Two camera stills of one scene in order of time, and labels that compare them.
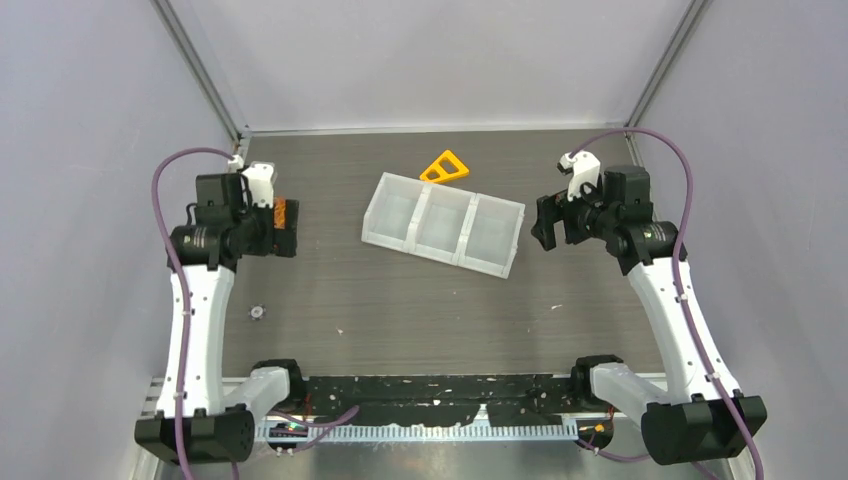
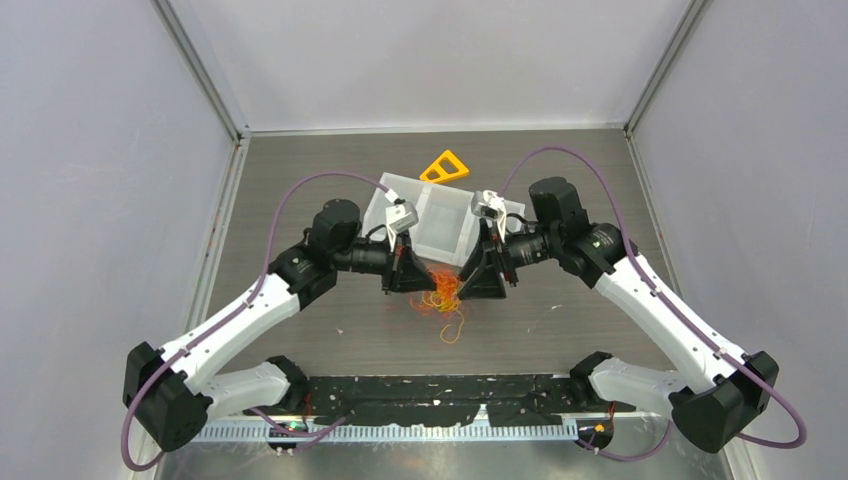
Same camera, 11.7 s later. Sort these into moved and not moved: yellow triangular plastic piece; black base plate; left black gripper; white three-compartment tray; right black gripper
Moved: right black gripper; left black gripper
Not moved: black base plate; yellow triangular plastic piece; white three-compartment tray
